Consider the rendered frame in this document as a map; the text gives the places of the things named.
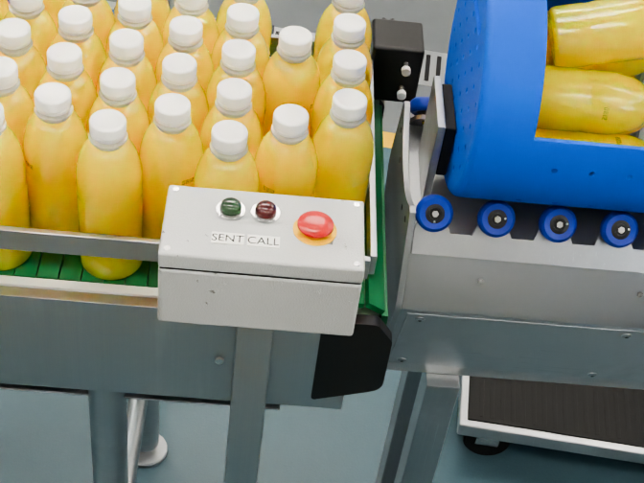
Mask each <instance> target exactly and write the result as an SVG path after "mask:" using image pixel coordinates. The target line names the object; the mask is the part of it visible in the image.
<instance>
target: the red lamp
mask: <svg viewBox="0 0 644 483"><path fill-rule="evenodd" d="M255 214H256V215H257V216H258V217H259V218H261V219H272V218H274V217H275V216H276V214H277V208H276V205H275V204H274V203H273V202H271V201H269V200H262V201H260V202H258V203H257V205H256V207H255Z"/></svg>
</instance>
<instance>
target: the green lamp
mask: <svg viewBox="0 0 644 483"><path fill-rule="evenodd" d="M219 208H220V211H221V212H222V213H223V214H224V215H226V216H236V215H238V214H239V213H240V212H241V211H242V204H241V202H240V201H239V200H238V199H236V198H234V197H227V198H225V199H224V200H223V201H222V202H221V203H220V206H219Z"/></svg>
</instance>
